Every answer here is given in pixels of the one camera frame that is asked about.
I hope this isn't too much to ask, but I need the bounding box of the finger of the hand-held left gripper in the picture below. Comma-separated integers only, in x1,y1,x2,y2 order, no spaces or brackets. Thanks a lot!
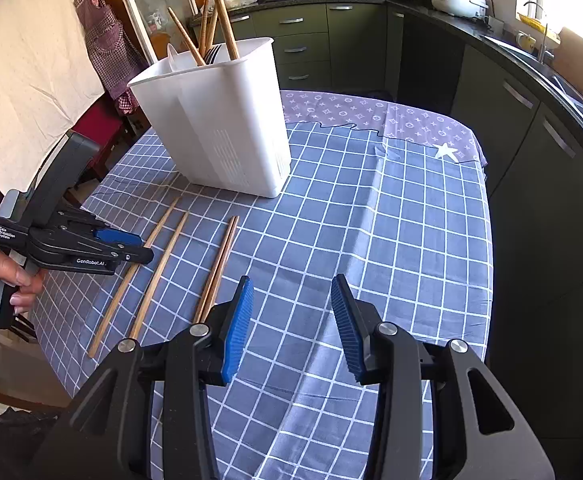
106,244,154,266
94,227,142,251

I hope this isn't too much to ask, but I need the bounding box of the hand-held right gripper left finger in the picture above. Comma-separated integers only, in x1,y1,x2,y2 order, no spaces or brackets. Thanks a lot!
28,275,255,480

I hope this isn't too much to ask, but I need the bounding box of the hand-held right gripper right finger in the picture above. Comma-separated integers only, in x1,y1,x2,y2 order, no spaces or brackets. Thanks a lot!
330,274,557,480

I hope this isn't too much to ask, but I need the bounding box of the light wooden chopstick pair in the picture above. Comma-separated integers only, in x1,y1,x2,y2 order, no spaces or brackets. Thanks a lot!
88,196,180,359

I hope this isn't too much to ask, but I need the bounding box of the dark wooden chopstick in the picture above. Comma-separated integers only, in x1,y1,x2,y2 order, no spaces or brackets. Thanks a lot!
200,216,240,323
168,7,205,67
204,9,218,56

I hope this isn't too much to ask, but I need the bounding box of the dark brown chopstick bundle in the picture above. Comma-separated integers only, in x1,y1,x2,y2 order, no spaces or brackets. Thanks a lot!
192,216,235,323

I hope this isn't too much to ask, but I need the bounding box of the white plastic utensil holder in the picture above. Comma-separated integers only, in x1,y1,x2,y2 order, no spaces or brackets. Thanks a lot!
127,36,292,199

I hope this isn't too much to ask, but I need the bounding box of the person's left hand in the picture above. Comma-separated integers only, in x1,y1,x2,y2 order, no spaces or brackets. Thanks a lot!
0,240,44,316

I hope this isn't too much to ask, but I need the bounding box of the blue checked tablecloth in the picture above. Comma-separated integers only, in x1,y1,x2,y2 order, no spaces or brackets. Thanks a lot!
31,89,495,480

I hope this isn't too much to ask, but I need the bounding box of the red wooden chair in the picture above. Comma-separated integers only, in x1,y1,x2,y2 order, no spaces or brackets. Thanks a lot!
68,95,144,186

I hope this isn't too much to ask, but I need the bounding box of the white hanging sheet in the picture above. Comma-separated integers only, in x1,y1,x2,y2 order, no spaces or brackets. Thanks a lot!
0,0,107,196

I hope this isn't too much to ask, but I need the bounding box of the checked purple apron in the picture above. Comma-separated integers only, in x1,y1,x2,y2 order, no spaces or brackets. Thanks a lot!
74,0,147,116

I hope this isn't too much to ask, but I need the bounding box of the green long base cabinet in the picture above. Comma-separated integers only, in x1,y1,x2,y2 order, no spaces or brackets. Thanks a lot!
386,7,583,480

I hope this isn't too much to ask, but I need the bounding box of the green drawer base cabinet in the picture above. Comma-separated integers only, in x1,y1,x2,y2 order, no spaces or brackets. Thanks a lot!
191,2,389,93

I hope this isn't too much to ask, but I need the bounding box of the black kitchen countertop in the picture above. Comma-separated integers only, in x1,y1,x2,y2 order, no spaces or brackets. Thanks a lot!
191,0,583,191

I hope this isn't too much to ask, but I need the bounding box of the steel double sink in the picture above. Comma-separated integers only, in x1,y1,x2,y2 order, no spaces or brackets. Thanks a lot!
481,35,583,121

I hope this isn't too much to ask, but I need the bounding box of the white rice cooker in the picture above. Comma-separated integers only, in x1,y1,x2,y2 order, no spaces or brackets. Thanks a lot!
431,0,489,18

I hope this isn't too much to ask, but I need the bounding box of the small steel faucet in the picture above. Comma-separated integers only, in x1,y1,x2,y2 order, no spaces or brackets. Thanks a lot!
524,1,552,63

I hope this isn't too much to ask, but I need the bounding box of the wooden cutting board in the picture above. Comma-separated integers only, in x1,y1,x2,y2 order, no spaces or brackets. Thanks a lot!
551,25,583,106

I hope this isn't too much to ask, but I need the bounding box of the yellow plastic tray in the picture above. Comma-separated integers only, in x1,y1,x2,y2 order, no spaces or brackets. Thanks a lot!
516,12,562,43

